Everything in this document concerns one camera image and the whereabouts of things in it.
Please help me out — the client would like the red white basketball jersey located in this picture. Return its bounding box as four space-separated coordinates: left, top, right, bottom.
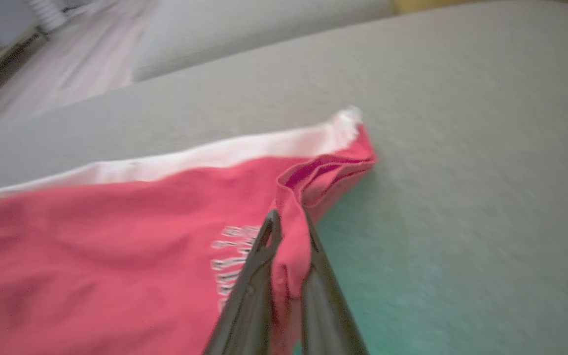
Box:
0 106 379 355

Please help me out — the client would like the grey sofa cushion block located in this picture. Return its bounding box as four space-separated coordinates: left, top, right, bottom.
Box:
131 0 399 82

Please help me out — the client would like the mustard yellow cushion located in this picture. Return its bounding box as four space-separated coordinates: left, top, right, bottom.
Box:
394 0 568 14

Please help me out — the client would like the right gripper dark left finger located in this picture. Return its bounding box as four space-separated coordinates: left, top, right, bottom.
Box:
202 210 283 355

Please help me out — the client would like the white ribbed object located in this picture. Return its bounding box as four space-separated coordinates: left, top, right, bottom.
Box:
27 0 69 33

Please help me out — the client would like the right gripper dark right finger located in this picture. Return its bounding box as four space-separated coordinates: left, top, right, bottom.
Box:
300 213 369 355

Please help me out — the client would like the grey fabric sofa seat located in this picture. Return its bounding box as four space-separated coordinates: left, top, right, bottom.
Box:
0 0 568 355

